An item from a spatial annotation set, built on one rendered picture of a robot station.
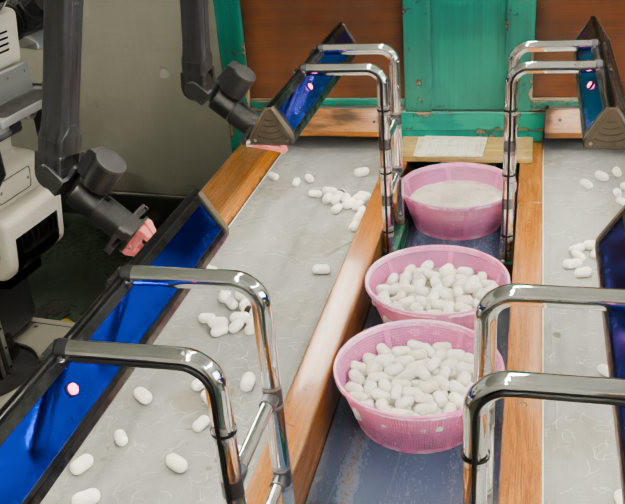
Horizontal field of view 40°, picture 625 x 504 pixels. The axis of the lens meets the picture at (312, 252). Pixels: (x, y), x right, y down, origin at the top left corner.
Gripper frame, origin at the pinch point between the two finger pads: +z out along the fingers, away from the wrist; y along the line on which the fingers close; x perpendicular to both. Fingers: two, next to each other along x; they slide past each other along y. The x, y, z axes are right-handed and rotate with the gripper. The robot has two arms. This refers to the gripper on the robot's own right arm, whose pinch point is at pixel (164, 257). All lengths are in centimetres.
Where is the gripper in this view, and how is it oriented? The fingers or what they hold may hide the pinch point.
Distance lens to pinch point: 157.2
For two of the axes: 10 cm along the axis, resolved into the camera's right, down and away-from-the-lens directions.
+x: -5.7, 6.4, 5.1
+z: 7.8, 6.1, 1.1
